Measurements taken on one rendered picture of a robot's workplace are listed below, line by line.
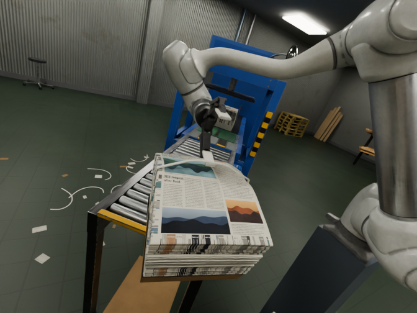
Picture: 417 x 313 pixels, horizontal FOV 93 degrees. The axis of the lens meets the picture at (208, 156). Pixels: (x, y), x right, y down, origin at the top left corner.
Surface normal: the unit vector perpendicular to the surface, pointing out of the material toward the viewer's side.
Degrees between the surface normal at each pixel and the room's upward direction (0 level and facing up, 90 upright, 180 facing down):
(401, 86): 98
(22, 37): 90
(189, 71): 104
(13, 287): 0
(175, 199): 17
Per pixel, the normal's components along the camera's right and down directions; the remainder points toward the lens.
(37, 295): 0.29, -0.88
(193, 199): 0.31, -0.69
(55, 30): 0.42, 0.47
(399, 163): -0.65, 0.36
